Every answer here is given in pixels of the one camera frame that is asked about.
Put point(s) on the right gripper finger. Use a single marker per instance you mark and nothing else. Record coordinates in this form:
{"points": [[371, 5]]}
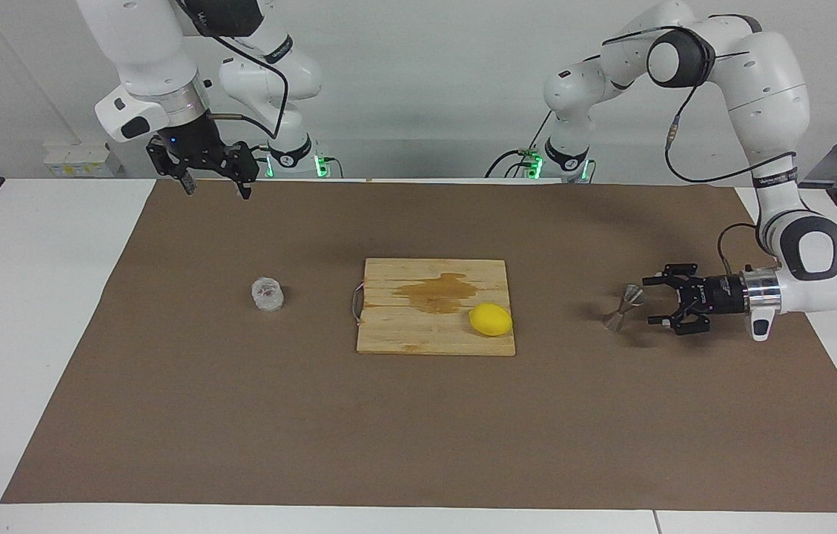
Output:
{"points": [[244, 165], [166, 159]]}

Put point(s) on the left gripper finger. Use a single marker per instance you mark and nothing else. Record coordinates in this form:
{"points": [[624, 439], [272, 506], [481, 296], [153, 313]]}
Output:
{"points": [[681, 274], [689, 325]]}

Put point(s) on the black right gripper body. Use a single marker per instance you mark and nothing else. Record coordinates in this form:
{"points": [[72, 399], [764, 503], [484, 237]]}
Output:
{"points": [[192, 137]]}

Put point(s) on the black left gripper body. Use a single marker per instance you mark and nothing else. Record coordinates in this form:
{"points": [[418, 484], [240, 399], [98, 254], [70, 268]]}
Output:
{"points": [[715, 295]]}

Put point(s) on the steel double jigger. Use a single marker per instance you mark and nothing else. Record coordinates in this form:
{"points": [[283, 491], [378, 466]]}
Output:
{"points": [[633, 297]]}

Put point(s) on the small clear glass cup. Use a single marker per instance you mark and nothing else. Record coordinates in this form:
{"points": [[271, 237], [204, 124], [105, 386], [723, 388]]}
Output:
{"points": [[268, 295]]}

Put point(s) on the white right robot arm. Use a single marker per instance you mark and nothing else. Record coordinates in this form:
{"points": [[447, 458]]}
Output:
{"points": [[144, 44]]}

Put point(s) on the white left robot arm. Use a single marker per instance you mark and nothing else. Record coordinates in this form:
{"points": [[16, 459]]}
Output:
{"points": [[766, 89]]}

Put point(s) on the yellow lemon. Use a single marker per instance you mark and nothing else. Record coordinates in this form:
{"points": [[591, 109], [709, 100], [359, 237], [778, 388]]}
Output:
{"points": [[491, 320]]}

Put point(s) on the wooden cutting board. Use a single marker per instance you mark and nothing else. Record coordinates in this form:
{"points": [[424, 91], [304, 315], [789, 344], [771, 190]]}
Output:
{"points": [[403, 326]]}

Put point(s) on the brown paper table mat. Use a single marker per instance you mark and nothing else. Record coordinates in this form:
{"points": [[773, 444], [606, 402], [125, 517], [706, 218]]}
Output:
{"points": [[240, 415]]}

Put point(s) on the white wall socket box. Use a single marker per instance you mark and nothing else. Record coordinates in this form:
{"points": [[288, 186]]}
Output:
{"points": [[77, 162]]}

